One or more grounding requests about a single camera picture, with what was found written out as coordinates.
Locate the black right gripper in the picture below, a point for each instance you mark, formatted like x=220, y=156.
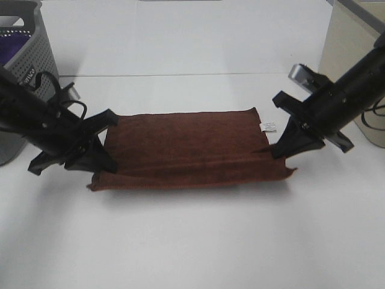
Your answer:
x=303, y=132

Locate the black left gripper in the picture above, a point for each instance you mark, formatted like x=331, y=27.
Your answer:
x=76, y=149

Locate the brown towel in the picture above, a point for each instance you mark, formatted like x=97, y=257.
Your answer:
x=189, y=150

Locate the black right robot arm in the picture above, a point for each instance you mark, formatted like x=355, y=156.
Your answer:
x=331, y=105

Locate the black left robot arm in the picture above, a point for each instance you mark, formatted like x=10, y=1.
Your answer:
x=48, y=118

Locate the beige storage bin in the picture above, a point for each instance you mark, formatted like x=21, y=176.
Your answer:
x=353, y=30

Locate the purple cloth in basket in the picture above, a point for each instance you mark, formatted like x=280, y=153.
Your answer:
x=10, y=45

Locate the grey perforated laundry basket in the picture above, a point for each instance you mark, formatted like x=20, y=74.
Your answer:
x=34, y=56

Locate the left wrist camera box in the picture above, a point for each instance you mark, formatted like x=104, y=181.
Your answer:
x=69, y=93

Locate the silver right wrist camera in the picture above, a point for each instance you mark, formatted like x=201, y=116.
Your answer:
x=304, y=77

